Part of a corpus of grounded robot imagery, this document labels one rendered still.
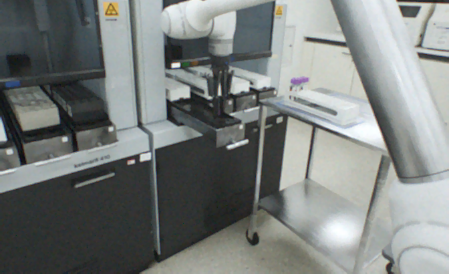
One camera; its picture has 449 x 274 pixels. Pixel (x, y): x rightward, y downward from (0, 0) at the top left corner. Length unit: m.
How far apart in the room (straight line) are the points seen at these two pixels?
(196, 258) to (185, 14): 1.21
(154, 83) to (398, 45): 0.94
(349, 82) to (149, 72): 2.53
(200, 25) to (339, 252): 1.06
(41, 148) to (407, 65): 1.02
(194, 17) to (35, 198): 0.78
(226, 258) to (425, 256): 1.27
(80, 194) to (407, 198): 1.02
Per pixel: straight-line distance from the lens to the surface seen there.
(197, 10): 1.00
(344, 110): 1.21
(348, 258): 1.47
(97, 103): 1.22
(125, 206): 1.36
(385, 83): 0.60
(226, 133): 1.14
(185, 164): 1.41
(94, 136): 1.18
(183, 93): 1.41
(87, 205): 1.29
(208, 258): 1.75
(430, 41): 3.16
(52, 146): 1.15
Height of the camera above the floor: 1.24
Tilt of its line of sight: 22 degrees down
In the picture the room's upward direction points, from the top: 2 degrees clockwise
